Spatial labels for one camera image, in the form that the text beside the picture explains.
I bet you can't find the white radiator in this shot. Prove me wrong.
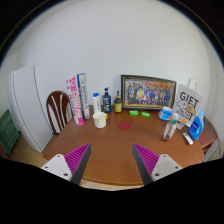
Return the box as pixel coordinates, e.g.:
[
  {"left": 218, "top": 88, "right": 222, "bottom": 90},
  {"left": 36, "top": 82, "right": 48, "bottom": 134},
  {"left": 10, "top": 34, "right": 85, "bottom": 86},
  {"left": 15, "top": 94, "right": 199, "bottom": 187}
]
[{"left": 203, "top": 138, "right": 224, "bottom": 163}]

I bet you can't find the white paper gift bag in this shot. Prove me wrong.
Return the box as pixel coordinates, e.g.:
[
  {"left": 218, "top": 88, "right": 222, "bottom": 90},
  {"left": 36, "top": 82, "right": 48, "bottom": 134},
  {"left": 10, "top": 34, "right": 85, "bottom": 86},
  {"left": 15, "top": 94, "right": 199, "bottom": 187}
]
[{"left": 172, "top": 77, "right": 204, "bottom": 128}]

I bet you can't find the white lotion bottle blue cap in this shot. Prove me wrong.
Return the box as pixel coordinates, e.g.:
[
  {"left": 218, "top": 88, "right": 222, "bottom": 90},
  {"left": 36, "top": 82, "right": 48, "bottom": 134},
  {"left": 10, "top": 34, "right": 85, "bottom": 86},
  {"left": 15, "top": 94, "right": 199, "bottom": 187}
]
[{"left": 92, "top": 92, "right": 102, "bottom": 114}]

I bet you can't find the flat round red coaster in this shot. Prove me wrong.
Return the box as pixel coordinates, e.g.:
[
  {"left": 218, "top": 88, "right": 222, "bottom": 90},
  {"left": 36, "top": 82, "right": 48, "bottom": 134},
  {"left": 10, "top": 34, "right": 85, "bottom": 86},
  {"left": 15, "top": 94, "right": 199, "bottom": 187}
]
[{"left": 118, "top": 121, "right": 132, "bottom": 131}]

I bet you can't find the white mug with yellow rim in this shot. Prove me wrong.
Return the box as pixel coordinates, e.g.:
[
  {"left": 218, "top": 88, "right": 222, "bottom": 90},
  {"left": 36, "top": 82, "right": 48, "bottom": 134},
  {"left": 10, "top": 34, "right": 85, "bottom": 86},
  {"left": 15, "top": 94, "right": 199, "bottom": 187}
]
[{"left": 92, "top": 111, "right": 109, "bottom": 129}]

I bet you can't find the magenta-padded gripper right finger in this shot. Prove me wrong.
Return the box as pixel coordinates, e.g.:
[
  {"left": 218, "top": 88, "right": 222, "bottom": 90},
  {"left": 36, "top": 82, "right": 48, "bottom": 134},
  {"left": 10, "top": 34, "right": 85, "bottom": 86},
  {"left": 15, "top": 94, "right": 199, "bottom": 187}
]
[{"left": 132, "top": 143, "right": 184, "bottom": 186}]

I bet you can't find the blue tissue pack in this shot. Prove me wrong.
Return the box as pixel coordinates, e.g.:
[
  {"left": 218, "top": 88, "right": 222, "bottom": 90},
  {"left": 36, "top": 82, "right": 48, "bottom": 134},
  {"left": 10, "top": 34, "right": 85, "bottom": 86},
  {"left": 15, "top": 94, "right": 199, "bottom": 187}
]
[{"left": 157, "top": 106, "right": 174, "bottom": 122}]

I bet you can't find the white refrigerator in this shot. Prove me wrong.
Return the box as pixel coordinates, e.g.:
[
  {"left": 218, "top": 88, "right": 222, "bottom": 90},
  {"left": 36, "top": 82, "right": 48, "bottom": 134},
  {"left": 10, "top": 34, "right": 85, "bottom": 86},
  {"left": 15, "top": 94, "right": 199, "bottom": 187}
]
[{"left": 8, "top": 64, "right": 54, "bottom": 154}]

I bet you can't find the white remote control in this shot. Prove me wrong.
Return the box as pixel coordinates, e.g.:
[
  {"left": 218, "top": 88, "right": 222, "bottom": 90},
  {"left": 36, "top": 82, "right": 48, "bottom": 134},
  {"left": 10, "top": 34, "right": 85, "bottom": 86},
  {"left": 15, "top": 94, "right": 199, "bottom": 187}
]
[{"left": 182, "top": 132, "right": 194, "bottom": 146}]

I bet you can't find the pink shuttlecock tube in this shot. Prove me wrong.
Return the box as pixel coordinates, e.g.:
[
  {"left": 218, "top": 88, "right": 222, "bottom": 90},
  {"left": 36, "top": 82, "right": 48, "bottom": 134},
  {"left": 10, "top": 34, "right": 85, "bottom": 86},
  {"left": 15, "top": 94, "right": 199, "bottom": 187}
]
[{"left": 65, "top": 76, "right": 84, "bottom": 126}]

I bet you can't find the clear bottle with green label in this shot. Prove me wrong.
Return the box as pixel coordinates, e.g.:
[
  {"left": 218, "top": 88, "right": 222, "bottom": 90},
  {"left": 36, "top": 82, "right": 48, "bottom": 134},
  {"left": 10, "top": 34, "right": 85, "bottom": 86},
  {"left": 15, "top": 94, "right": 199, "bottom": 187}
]
[{"left": 162, "top": 113, "right": 179, "bottom": 142}]

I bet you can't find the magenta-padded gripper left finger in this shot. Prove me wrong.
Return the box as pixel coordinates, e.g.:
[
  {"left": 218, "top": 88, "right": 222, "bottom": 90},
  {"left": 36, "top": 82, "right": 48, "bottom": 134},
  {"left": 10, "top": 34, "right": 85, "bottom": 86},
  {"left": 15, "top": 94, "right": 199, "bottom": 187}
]
[{"left": 40, "top": 143, "right": 92, "bottom": 186}]

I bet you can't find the amber pump bottle yellow label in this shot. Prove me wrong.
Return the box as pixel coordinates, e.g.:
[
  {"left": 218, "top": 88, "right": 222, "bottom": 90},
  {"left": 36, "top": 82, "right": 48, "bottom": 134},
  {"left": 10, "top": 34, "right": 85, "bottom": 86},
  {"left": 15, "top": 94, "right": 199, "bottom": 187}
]
[{"left": 114, "top": 90, "right": 123, "bottom": 114}]

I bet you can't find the white and green shuttlecock tube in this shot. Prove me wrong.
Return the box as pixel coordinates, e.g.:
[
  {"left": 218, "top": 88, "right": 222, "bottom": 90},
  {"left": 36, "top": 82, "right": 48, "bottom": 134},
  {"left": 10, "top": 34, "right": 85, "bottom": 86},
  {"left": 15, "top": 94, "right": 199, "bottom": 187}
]
[{"left": 76, "top": 72, "right": 92, "bottom": 120}]

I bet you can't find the blue detergent bottle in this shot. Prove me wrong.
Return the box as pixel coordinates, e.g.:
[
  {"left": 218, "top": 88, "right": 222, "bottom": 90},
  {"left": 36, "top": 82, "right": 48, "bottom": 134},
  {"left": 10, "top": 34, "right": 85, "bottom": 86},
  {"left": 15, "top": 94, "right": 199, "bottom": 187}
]
[{"left": 187, "top": 109, "right": 205, "bottom": 141}]

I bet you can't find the green plastic crate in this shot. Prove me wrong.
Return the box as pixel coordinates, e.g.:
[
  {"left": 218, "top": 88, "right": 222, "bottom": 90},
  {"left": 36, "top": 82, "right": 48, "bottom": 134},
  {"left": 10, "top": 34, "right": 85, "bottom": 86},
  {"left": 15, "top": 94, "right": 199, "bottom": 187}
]
[{"left": 0, "top": 109, "right": 20, "bottom": 155}]

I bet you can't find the dark blue pump bottle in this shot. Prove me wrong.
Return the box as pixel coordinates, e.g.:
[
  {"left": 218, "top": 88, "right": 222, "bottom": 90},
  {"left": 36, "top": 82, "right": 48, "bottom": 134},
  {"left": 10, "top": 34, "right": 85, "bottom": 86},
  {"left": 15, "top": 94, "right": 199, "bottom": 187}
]
[{"left": 102, "top": 87, "right": 113, "bottom": 114}]

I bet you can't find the framed group photo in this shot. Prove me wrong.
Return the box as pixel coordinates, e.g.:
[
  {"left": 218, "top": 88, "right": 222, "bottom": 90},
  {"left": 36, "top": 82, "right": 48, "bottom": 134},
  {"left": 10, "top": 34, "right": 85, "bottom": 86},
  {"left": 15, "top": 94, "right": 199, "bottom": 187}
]
[{"left": 120, "top": 74, "right": 178, "bottom": 111}]

